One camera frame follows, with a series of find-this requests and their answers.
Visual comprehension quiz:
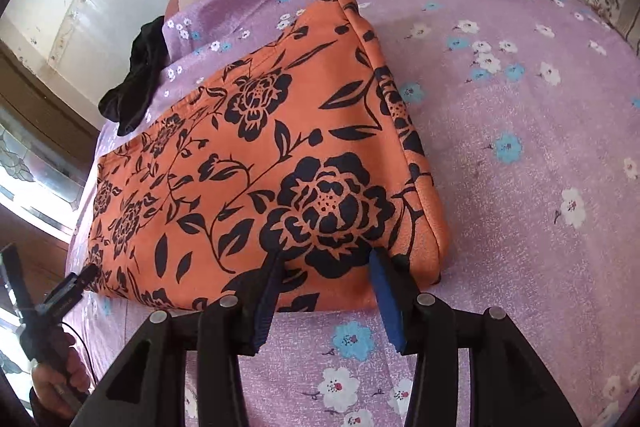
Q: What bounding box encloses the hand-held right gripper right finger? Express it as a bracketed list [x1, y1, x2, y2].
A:
[369, 248, 583, 427]

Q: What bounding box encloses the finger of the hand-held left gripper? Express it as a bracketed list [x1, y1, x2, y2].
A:
[46, 264, 99, 309]

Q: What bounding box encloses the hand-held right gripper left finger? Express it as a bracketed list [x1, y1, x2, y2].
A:
[82, 249, 286, 427]

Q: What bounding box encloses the orange black floral garment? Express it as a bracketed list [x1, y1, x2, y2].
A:
[82, 0, 448, 313]

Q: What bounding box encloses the person's left hand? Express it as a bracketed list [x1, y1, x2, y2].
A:
[30, 346, 94, 418]

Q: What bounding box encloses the wooden stained glass door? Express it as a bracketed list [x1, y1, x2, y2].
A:
[0, 42, 101, 298]

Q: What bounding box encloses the black crumpled cloth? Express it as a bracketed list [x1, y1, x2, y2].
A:
[97, 18, 171, 138]

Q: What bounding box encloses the purple floral bed sheet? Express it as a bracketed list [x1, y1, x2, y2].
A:
[62, 0, 640, 427]

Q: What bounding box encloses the thin black cable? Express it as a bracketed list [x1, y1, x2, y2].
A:
[60, 322, 98, 390]

